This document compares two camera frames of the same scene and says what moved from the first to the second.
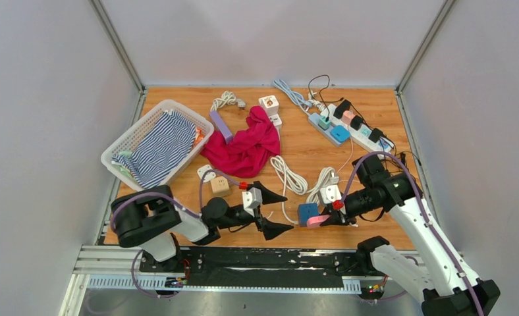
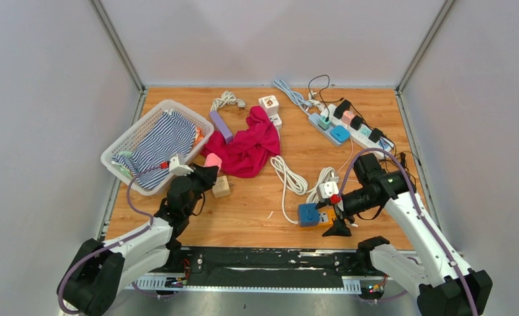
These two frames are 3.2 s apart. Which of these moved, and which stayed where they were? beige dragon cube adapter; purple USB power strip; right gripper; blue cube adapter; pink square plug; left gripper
Moved: left gripper; pink square plug
Stayed: beige dragon cube adapter; blue cube adapter; right gripper; purple USB power strip
